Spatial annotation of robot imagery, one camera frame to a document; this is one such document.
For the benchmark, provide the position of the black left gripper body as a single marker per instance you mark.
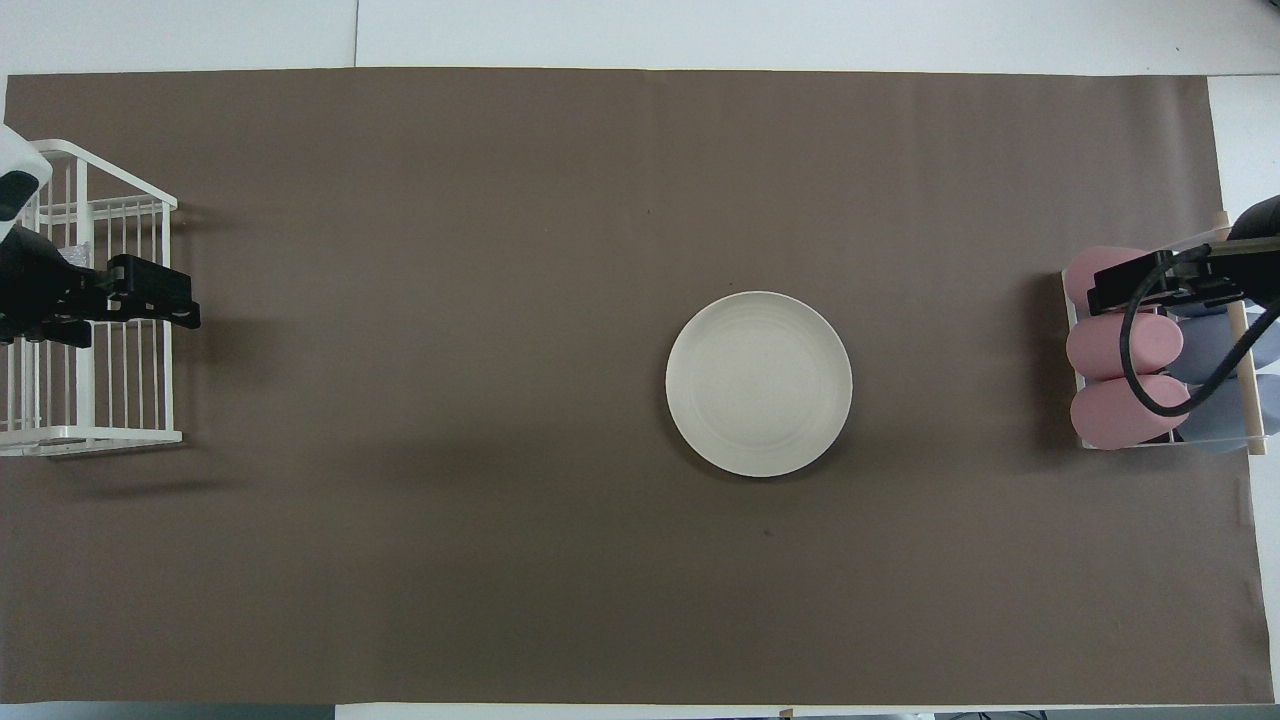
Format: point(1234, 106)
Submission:
point(40, 290)

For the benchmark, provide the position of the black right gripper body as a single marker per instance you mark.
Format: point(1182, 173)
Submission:
point(1255, 260)

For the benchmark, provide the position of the cream round plate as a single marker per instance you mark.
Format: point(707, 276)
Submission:
point(759, 384)

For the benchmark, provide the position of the pink plastic cup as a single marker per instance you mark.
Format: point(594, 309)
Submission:
point(1085, 265)
point(1095, 348)
point(1105, 415)

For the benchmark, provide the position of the cup rack with wooden bar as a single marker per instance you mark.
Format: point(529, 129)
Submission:
point(1252, 420)

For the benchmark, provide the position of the brown table mat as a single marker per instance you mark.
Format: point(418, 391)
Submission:
point(500, 250)

